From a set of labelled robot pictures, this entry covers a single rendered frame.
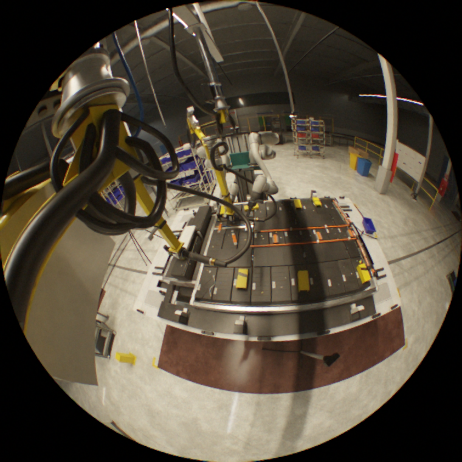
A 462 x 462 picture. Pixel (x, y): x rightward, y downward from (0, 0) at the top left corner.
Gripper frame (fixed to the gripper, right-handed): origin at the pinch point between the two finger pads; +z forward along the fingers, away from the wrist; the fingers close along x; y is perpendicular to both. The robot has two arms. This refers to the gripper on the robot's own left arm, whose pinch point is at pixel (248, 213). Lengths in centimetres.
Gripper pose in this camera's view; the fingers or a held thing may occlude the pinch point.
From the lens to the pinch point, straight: 130.2
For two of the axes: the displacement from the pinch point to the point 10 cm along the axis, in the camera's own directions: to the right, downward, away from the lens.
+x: -4.4, 2.7, -8.6
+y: -8.4, -4.5, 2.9
